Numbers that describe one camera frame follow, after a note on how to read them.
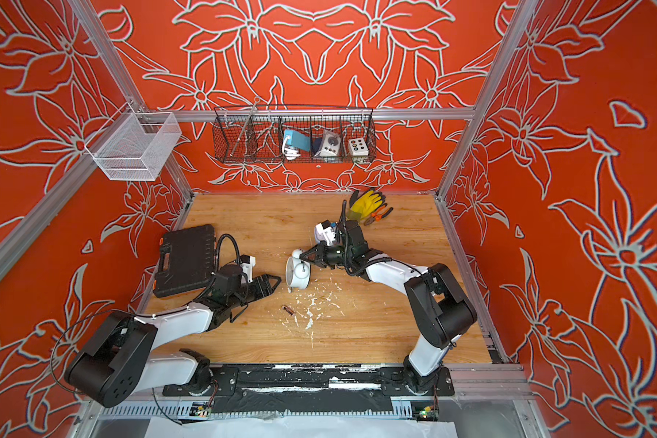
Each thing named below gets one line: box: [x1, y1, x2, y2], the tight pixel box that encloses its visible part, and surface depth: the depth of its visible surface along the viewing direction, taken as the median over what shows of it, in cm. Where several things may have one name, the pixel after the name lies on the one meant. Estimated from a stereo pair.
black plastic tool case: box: [152, 224, 217, 298], surface depth 94 cm
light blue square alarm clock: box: [313, 222, 338, 245], surface depth 84 cm
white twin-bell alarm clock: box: [284, 248, 312, 293], surface depth 86 cm
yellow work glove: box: [346, 189, 383, 222], surface depth 116 cm
